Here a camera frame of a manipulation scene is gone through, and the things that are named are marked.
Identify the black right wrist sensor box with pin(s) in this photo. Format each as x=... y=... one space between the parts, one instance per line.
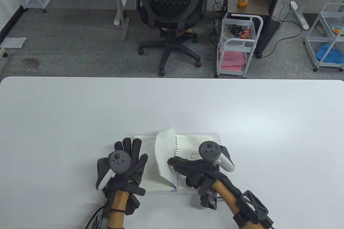
x=209 y=200

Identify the white paper on floor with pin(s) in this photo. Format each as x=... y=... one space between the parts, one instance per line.
x=13 y=42

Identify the person's left hand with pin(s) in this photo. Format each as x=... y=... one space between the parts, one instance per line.
x=136 y=164

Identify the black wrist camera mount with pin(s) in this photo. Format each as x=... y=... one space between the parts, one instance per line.
x=251 y=206

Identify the grey white right controller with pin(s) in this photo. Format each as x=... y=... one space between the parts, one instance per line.
x=210 y=150

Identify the pink cloth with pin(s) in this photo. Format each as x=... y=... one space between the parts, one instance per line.
x=232 y=58

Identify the black left wrist sensor box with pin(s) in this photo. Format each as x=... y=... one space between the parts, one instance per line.
x=133 y=204

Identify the white spiral notebook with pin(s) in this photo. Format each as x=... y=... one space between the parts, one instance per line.
x=188 y=145

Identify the person's left forearm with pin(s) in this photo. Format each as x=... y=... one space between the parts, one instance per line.
x=117 y=217

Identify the blue plastic bag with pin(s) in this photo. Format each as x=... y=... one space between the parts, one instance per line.
x=329 y=53

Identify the orange teal packet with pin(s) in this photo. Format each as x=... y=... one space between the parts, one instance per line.
x=337 y=28

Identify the white desk leg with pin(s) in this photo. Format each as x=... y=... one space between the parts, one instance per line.
x=299 y=15
x=118 y=3

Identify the person's right hand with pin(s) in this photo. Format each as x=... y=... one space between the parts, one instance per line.
x=199 y=168

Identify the red snack packet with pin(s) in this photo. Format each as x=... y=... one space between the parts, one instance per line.
x=245 y=33

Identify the dark wooden side table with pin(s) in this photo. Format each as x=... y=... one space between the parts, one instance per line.
x=255 y=6

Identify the grey white left controller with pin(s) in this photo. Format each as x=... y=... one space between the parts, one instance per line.
x=119 y=162

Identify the person's right forearm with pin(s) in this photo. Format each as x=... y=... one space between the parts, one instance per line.
x=227 y=191

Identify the black wrist sensor box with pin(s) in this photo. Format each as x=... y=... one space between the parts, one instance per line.
x=209 y=200
x=133 y=204

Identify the small white rolling cart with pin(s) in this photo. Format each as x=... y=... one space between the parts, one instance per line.
x=236 y=43

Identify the grey white controller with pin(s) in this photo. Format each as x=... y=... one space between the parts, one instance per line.
x=119 y=162
x=210 y=150

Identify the black office chair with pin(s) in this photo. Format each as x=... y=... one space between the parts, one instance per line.
x=169 y=11

